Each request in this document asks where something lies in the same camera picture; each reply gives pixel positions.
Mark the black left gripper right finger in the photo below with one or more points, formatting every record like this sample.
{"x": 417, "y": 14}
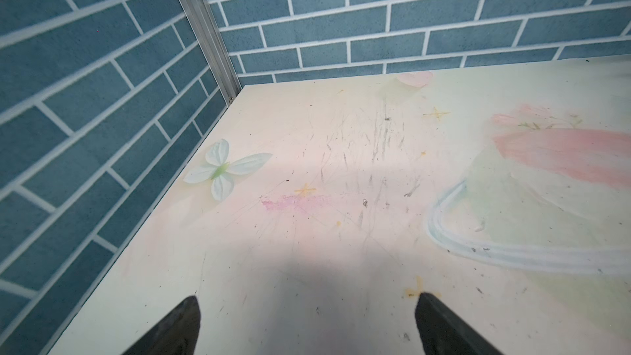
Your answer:
{"x": 443, "y": 332}

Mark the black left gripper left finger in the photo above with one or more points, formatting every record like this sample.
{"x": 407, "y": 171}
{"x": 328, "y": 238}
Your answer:
{"x": 176, "y": 333}

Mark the aluminium corner post left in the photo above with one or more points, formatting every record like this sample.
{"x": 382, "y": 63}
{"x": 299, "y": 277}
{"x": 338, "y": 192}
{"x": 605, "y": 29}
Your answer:
{"x": 204, "y": 26}

